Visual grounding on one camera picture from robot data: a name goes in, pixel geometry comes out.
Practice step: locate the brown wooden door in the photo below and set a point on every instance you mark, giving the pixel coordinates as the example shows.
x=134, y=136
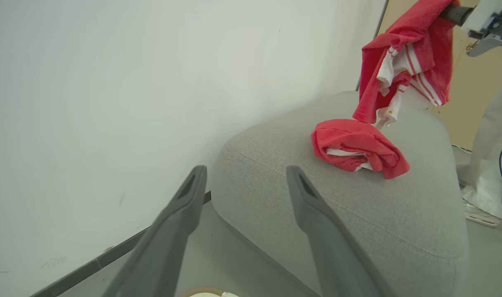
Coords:
x=469, y=82

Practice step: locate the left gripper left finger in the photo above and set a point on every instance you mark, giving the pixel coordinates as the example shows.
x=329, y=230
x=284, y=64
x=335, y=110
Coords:
x=168, y=243

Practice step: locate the person in white trousers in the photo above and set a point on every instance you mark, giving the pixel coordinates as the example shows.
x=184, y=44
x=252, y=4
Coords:
x=490, y=156

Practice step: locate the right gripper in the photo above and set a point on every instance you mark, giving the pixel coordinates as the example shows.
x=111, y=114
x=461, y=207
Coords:
x=488, y=16

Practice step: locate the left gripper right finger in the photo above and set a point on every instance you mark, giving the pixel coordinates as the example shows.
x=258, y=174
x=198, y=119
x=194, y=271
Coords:
x=329, y=247

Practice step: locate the grey fabric sofa seat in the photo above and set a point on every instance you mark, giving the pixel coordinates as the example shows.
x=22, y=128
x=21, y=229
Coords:
x=358, y=227

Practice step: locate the dark grey baseboard strip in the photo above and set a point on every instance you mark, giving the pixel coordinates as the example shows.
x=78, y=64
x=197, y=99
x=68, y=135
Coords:
x=90, y=266

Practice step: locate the red garment with white stripes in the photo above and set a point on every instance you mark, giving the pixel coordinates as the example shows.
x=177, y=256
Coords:
x=358, y=140

